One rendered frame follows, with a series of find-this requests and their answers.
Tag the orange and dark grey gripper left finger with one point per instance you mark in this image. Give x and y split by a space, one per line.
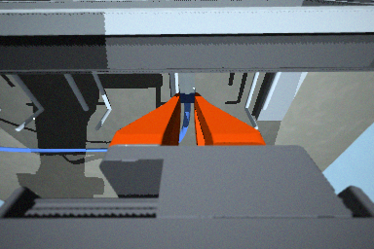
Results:
153 128

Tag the blue patch cord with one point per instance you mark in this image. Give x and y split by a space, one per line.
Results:
187 110

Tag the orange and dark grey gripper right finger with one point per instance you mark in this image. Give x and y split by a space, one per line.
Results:
221 128

